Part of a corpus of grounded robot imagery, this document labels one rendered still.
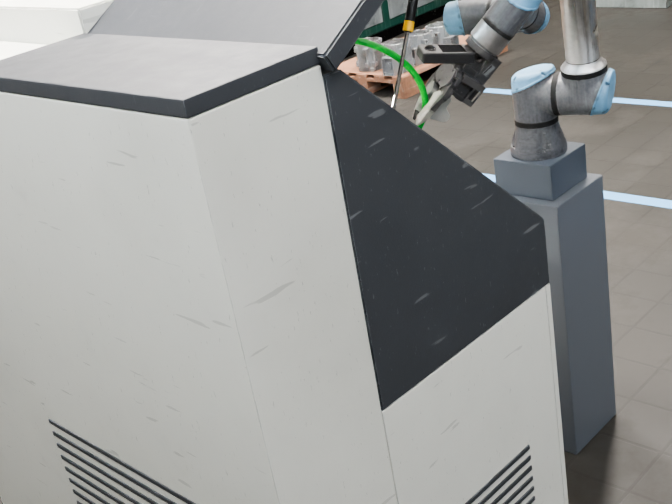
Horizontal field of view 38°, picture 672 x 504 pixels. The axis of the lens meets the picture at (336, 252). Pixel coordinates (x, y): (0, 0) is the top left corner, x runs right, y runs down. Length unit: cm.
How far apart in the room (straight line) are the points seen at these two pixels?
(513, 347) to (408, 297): 41
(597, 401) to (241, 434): 156
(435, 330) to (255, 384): 47
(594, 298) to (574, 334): 13
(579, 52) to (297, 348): 123
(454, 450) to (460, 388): 14
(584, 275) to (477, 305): 81
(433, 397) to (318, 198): 56
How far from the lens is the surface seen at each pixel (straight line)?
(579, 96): 261
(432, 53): 205
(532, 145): 267
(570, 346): 284
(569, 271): 275
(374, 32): 813
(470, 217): 198
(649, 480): 295
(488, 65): 211
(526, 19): 209
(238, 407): 170
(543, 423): 240
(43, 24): 231
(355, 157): 170
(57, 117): 177
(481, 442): 220
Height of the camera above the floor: 185
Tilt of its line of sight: 24 degrees down
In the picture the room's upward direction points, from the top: 10 degrees counter-clockwise
